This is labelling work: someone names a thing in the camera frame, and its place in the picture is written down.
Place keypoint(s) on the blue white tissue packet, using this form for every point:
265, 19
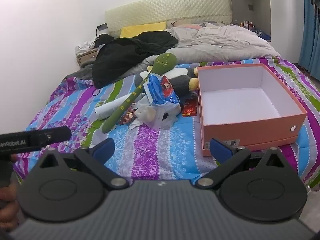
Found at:
160, 90

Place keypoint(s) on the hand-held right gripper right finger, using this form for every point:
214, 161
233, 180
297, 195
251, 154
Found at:
220, 150

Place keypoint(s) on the red foil packet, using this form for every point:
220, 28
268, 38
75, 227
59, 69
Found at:
189, 108

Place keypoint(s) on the cream padded headboard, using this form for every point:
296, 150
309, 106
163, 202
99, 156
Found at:
175, 7

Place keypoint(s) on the small red printed packet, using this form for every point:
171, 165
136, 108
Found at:
126, 117

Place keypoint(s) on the black jacket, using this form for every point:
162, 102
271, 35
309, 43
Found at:
120, 55

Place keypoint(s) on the orange cardboard box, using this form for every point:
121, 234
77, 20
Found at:
250, 127

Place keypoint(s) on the pink pillow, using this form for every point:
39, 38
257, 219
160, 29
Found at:
196, 26

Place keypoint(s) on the grey white penguin plush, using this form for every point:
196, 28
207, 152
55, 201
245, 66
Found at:
180, 80

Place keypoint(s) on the white plastic bag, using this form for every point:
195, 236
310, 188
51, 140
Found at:
160, 117

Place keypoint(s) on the blue curtain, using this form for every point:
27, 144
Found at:
310, 35

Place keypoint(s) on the yellow pillow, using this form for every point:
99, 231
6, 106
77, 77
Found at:
142, 29

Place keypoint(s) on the colourful striped floral bed sheet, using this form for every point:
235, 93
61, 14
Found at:
162, 150

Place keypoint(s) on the white crumpled cloth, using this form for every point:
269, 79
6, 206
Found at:
85, 46

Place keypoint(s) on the black wall charger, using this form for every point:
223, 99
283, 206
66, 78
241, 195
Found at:
102, 26

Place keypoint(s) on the person's left hand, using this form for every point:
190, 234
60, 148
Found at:
8, 205

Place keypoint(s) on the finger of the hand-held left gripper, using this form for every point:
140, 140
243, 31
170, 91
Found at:
50, 137

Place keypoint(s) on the brown cardboard box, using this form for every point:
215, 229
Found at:
86, 57

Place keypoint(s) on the dark grey blanket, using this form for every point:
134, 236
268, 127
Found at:
80, 71

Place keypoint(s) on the row of small bottles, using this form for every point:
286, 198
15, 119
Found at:
246, 25

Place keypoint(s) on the white spray bottle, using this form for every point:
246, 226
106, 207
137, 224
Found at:
107, 110

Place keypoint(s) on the long green plush toy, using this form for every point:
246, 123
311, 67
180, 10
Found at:
163, 62

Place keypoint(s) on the grey duvet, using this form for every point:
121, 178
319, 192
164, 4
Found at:
220, 42

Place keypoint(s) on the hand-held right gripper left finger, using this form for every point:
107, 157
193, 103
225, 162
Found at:
103, 150

